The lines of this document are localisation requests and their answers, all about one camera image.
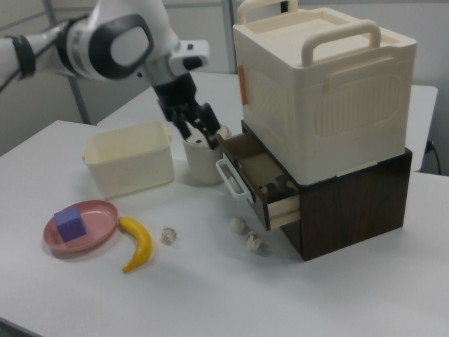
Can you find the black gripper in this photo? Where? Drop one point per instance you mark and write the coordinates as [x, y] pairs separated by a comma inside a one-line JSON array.
[[175, 93]]

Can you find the black white panda toy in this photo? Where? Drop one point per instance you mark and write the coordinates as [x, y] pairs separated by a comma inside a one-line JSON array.
[[279, 187]]

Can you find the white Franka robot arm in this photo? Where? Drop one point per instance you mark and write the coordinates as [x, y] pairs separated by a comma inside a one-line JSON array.
[[115, 38]]

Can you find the yellow toy banana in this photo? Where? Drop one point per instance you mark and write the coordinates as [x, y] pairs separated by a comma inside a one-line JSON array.
[[142, 242]]

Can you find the dark wood drawer cabinet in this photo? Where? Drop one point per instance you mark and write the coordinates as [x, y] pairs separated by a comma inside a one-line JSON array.
[[350, 214]]

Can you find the small cream lidded bin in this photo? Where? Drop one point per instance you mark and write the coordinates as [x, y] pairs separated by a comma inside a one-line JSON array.
[[201, 161]]

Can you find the cream open plastic basket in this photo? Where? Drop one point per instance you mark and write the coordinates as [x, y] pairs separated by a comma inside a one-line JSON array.
[[133, 165]]

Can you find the crumpled paper ball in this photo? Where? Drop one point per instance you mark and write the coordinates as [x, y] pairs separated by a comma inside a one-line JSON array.
[[253, 240], [168, 236], [237, 224]]

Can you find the pink plastic plate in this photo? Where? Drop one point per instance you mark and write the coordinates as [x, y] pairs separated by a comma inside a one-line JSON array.
[[98, 221]]

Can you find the purple foam cube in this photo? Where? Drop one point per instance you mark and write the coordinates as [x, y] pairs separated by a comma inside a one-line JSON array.
[[71, 224]]

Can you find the grey partition post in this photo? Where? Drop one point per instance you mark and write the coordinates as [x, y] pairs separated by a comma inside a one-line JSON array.
[[228, 35], [79, 102]]

